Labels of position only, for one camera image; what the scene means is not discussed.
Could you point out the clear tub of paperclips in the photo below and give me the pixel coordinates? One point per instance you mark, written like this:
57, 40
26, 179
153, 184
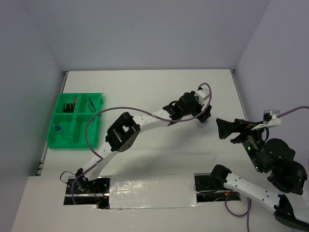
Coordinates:
203, 124

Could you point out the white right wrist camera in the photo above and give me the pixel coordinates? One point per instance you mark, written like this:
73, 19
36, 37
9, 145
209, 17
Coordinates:
270, 120

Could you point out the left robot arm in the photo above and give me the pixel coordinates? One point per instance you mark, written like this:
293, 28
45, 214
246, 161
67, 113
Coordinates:
123, 132

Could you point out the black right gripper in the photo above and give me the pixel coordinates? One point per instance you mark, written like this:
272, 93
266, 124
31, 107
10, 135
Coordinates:
224, 127

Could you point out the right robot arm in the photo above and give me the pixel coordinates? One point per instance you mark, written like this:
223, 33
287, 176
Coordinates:
273, 157

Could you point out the green compartment bin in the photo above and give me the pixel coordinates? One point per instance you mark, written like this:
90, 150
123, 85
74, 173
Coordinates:
76, 123

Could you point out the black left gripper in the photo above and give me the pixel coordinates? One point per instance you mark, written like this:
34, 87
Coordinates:
204, 115

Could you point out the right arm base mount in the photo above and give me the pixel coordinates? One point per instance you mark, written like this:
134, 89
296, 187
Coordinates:
207, 192

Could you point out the blue gel pen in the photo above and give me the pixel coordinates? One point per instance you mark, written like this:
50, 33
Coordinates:
92, 105

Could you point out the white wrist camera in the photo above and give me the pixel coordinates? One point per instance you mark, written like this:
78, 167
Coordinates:
270, 120
202, 95

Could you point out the clear blue-capped glue bottle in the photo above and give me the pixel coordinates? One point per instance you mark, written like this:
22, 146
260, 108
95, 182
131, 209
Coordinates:
60, 130

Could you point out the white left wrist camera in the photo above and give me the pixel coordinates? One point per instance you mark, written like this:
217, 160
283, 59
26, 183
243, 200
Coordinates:
202, 95

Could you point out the silver tape sheet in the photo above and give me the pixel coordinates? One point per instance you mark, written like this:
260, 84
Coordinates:
152, 191

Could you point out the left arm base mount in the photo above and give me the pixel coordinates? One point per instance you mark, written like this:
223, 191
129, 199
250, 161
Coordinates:
97, 194

